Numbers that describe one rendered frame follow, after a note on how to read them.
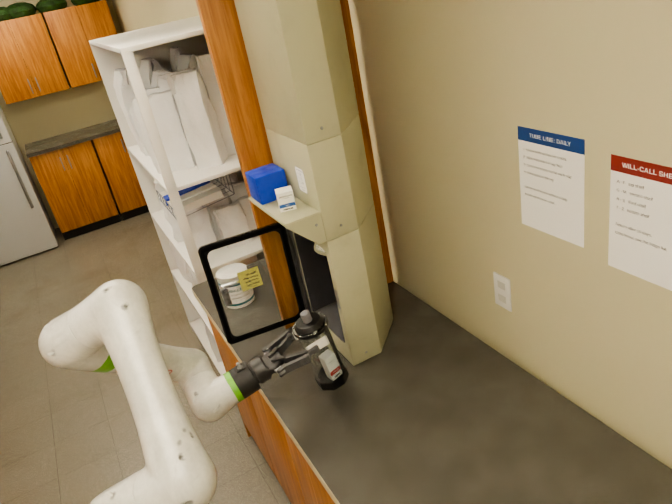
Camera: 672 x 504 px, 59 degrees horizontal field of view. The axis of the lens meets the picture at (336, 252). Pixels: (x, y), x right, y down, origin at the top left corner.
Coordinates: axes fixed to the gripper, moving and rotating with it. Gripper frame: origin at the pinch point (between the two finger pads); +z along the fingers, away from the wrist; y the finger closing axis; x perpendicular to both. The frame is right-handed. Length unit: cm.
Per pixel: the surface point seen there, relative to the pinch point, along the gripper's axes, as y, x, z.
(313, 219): 9.0, -28.8, 16.5
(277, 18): 10, -82, 29
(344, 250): 9.2, -14.2, 21.7
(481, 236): -8, -4, 59
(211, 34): 46, -81, 20
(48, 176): 508, 34, -82
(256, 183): 29.4, -39.0, 9.8
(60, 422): 193, 98, -126
